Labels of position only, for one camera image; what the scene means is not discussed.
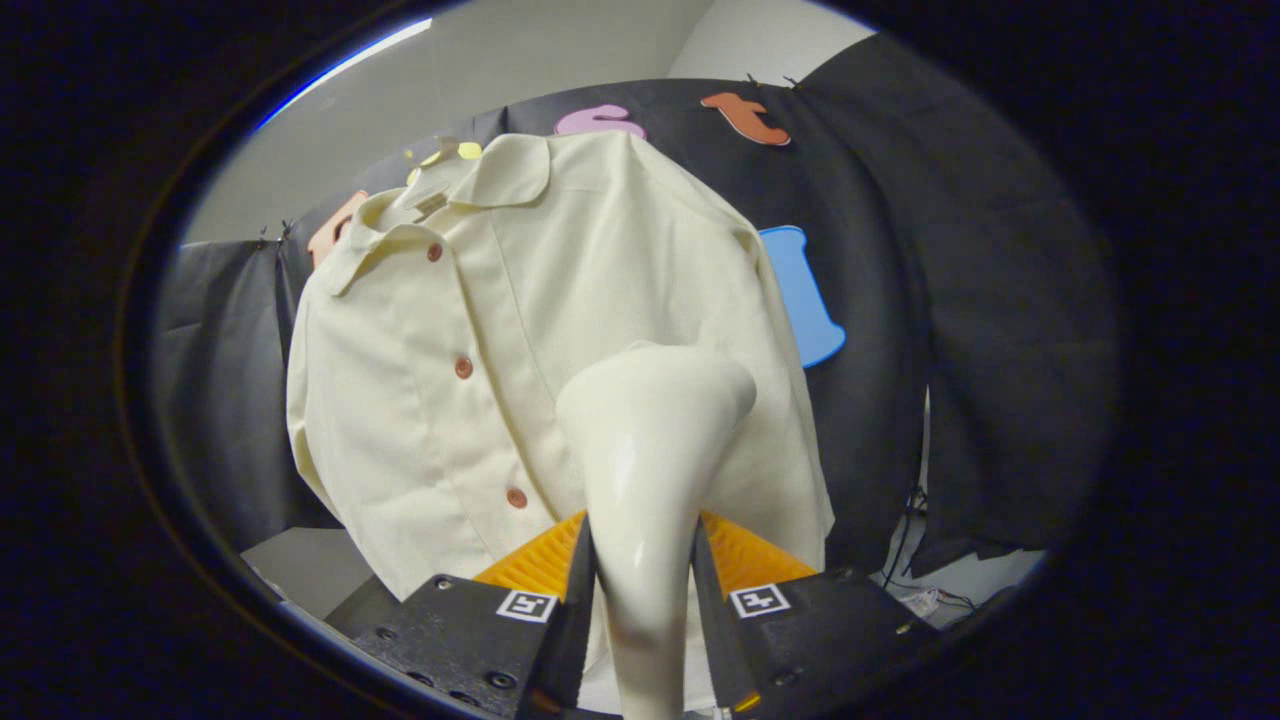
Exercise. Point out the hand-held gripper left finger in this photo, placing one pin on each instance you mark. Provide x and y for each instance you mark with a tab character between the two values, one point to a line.
575	625

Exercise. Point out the cream button shirt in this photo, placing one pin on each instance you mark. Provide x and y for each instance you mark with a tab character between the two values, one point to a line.
420	420

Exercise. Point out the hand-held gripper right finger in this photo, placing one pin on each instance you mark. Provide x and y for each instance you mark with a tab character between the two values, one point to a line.
712	630

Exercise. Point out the white garment steamer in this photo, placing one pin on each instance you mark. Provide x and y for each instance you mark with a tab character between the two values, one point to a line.
645	450

